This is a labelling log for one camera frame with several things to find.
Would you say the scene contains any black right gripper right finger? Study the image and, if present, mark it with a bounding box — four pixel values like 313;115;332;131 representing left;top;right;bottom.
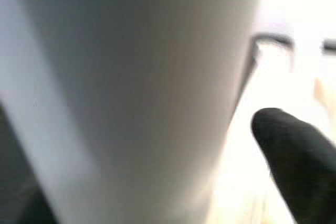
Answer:
250;107;336;224

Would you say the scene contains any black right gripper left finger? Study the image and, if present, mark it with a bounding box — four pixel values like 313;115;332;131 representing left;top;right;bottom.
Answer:
0;179;57;224

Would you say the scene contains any white plastic table leg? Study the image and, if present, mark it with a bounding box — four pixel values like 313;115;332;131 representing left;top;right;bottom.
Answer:
0;0;267;224

